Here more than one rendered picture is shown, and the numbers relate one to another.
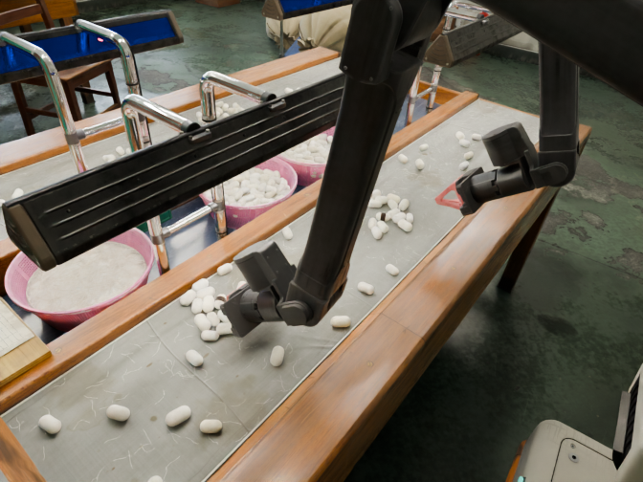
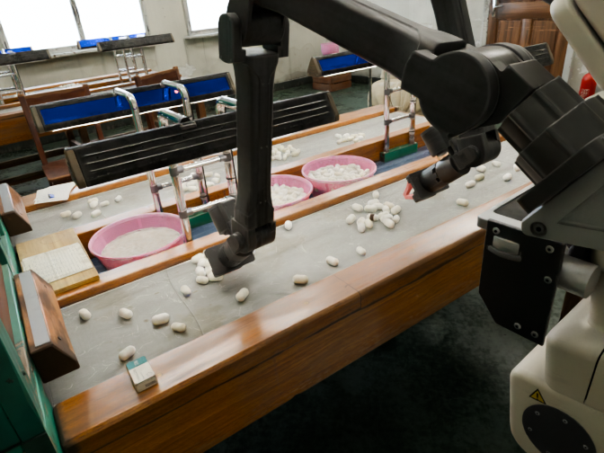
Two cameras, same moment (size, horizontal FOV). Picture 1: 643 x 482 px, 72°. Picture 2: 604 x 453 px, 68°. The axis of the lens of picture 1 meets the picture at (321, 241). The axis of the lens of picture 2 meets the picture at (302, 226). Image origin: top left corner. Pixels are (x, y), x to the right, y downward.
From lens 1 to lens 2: 0.46 m
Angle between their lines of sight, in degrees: 21
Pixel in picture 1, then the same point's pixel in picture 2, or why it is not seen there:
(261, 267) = (222, 214)
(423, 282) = (380, 258)
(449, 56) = not seen: hidden behind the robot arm
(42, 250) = (79, 175)
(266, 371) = (232, 304)
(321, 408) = (254, 324)
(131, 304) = (157, 257)
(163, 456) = (142, 340)
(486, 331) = not seen: hidden behind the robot
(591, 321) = not seen: outside the picture
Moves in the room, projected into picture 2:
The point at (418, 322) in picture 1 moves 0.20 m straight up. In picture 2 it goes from (360, 282) to (359, 199)
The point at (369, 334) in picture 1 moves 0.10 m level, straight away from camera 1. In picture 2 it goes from (316, 286) to (336, 262)
